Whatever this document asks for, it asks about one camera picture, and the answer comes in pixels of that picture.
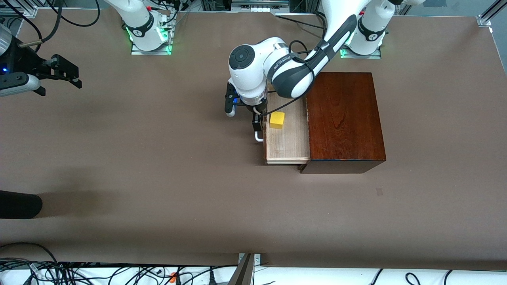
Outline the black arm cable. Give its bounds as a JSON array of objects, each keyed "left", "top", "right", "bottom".
[
  {"left": 18, "top": 0, "right": 65, "bottom": 49},
  {"left": 253, "top": 12, "right": 330, "bottom": 117}
]

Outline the small metal table bracket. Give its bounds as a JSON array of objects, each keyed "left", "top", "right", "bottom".
[{"left": 238, "top": 253, "right": 262, "bottom": 268}]

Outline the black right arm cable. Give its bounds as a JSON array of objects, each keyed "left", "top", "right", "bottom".
[{"left": 18, "top": 0, "right": 65, "bottom": 49}]

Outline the black looping cable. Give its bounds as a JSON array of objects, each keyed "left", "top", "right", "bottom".
[{"left": 47, "top": 0, "right": 101, "bottom": 28}]

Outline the long black base cable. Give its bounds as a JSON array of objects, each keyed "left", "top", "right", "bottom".
[{"left": 275, "top": 14, "right": 326, "bottom": 31}]

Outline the large black cable loop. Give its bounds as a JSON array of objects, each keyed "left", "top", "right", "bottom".
[{"left": 0, "top": 242, "right": 60, "bottom": 274}]

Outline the aluminium frame profile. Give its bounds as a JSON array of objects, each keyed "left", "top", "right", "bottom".
[{"left": 0, "top": 0, "right": 40, "bottom": 17}]

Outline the dark slanted beam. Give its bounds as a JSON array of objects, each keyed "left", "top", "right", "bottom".
[{"left": 228, "top": 253, "right": 254, "bottom": 285}]

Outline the black ribbed cylinder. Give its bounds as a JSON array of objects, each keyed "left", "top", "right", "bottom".
[{"left": 0, "top": 190, "right": 43, "bottom": 220}]

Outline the wooden drawer with white handle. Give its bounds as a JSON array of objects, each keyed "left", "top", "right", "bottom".
[{"left": 254, "top": 81, "right": 311, "bottom": 166}]

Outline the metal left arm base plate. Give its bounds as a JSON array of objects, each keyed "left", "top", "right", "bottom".
[{"left": 339, "top": 47, "right": 382, "bottom": 60}]

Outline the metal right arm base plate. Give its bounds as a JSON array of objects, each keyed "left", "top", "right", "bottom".
[{"left": 131, "top": 40, "right": 172, "bottom": 56}]

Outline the grey metal rail fixture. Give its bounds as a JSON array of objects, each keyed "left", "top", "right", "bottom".
[{"left": 231, "top": 0, "right": 290, "bottom": 13}]

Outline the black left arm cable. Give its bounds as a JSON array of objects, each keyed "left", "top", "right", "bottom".
[{"left": 253, "top": 12, "right": 330, "bottom": 117}]

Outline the aluminium corner profile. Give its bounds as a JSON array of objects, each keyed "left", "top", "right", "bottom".
[{"left": 477, "top": 0, "right": 507, "bottom": 28}]

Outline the dark wooden drawer cabinet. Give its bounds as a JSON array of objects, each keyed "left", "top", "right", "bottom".
[{"left": 298, "top": 72, "right": 387, "bottom": 174}]

